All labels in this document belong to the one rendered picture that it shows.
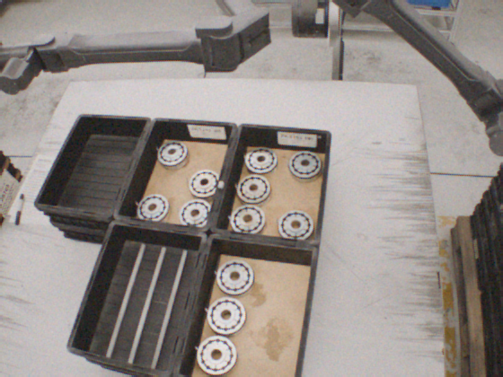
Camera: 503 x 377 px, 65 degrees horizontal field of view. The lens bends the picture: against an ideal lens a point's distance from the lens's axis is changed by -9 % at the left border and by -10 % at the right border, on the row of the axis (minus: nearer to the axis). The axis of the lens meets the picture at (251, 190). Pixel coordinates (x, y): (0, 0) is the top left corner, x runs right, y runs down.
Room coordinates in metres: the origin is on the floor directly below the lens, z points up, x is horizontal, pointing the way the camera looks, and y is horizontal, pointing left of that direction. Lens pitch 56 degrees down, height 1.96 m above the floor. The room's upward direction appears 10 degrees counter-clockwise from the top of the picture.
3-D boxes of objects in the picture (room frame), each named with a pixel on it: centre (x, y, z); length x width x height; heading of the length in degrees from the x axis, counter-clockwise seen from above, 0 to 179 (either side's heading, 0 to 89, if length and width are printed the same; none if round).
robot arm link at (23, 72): (0.75, 0.42, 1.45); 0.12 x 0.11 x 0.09; 75
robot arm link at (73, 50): (0.73, 0.19, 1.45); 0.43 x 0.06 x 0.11; 74
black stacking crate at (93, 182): (0.91, 0.49, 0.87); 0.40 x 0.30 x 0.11; 161
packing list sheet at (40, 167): (1.02, 0.82, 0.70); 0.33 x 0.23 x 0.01; 164
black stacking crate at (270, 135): (0.71, -0.07, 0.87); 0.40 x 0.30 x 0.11; 161
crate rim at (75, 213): (0.91, 0.49, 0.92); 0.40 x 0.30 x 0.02; 161
